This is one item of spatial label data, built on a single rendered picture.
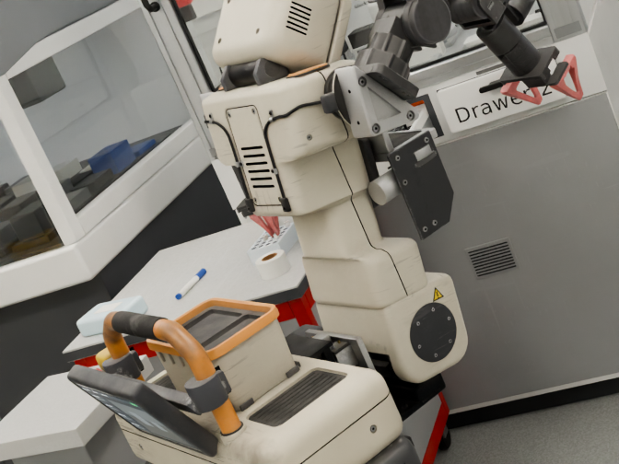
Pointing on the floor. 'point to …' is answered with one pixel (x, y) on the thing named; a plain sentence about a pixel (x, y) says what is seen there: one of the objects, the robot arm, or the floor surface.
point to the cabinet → (530, 258)
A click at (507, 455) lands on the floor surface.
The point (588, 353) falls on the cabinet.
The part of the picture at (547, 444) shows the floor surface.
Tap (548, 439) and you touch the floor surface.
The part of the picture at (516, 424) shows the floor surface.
